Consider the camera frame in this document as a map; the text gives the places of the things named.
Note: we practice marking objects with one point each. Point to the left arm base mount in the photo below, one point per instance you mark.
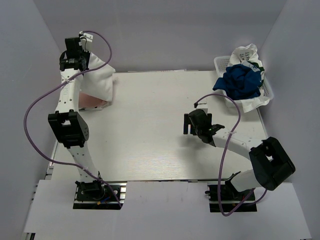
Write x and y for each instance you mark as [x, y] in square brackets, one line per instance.
[98, 196]

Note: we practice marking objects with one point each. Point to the white red-print t-shirt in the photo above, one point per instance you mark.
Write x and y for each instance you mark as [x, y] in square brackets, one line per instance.
[99, 83]

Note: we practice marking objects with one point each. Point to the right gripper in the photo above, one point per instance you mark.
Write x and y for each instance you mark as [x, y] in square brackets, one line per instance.
[187, 121]

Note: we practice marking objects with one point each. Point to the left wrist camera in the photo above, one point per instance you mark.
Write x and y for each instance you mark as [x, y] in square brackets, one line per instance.
[86, 40]

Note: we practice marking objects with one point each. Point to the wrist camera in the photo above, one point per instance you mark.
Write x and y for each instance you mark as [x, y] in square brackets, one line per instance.
[86, 40]
[202, 105]

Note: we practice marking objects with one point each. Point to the white plastic basket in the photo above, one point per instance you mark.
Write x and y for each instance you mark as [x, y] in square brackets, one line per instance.
[221, 63]

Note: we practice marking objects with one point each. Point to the blue t-shirt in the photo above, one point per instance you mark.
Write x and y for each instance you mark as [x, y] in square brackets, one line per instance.
[237, 82]

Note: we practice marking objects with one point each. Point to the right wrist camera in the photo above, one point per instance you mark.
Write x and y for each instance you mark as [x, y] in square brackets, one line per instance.
[202, 105]

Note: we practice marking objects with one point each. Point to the white printed t-shirt in basket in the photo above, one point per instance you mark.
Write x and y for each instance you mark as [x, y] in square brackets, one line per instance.
[239, 55]

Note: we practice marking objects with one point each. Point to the folded pink t-shirt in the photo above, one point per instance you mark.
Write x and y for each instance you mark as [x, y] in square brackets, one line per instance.
[89, 102]

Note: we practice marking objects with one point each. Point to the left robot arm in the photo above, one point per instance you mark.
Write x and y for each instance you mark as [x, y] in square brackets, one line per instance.
[69, 128]

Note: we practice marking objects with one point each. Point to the green and white t-shirt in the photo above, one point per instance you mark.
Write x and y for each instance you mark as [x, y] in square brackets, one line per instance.
[257, 73]

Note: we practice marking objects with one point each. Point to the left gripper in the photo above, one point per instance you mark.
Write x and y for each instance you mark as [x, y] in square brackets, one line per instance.
[87, 54]

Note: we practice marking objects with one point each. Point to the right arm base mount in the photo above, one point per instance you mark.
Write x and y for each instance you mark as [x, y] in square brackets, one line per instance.
[229, 200]

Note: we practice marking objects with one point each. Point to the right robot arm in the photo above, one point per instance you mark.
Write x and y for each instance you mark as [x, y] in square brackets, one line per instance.
[271, 165]

